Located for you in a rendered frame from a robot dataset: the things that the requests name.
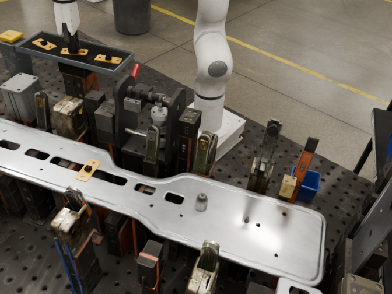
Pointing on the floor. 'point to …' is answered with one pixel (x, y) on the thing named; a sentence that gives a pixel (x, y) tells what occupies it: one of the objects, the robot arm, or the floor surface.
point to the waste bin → (132, 16)
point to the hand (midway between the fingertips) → (73, 45)
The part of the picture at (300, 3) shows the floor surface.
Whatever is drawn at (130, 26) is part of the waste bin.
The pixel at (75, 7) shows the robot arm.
